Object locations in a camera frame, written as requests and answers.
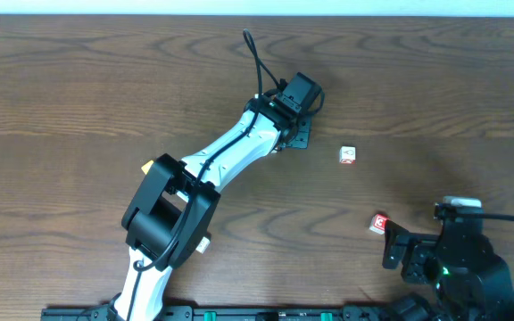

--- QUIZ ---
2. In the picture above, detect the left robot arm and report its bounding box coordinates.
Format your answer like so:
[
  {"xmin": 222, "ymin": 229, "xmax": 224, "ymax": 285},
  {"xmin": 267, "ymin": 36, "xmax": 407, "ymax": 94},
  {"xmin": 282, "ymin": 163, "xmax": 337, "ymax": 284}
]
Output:
[{"xmin": 107, "ymin": 72, "xmax": 325, "ymax": 320}]

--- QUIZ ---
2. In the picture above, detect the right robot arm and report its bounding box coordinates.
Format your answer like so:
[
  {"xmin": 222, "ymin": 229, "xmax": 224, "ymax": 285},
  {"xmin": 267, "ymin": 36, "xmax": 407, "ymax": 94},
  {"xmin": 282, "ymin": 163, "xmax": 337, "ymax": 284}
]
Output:
[{"xmin": 382, "ymin": 197, "xmax": 514, "ymax": 320}]

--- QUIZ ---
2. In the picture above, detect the red letter E block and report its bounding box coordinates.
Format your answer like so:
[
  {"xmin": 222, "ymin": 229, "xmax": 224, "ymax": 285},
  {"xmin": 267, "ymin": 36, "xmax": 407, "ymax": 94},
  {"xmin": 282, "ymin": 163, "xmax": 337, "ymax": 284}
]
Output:
[{"xmin": 369, "ymin": 213, "xmax": 388, "ymax": 235}]

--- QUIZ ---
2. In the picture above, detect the white block with red side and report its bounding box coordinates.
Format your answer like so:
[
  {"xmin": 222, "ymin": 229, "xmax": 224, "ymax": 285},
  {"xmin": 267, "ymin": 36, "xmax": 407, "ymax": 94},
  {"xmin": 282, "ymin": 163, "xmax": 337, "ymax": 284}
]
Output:
[{"xmin": 339, "ymin": 146, "xmax": 356, "ymax": 164}]

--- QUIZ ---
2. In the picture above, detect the yellow wooden block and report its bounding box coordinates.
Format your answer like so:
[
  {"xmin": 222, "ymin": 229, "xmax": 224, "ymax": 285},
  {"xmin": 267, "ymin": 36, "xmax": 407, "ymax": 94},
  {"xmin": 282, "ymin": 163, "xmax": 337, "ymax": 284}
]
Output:
[{"xmin": 141, "ymin": 160, "xmax": 153, "ymax": 175}]

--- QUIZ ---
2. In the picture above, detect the plain cream wooden block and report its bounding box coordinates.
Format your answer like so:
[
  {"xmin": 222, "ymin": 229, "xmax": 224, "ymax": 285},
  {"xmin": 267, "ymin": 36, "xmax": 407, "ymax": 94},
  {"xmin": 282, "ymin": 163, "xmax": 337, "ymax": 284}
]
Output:
[{"xmin": 195, "ymin": 236, "xmax": 211, "ymax": 254}]

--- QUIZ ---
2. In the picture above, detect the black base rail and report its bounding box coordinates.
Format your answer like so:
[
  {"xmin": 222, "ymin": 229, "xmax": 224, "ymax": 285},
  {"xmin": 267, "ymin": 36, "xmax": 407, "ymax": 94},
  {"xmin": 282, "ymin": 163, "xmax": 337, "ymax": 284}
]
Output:
[{"xmin": 40, "ymin": 303, "xmax": 493, "ymax": 321}]

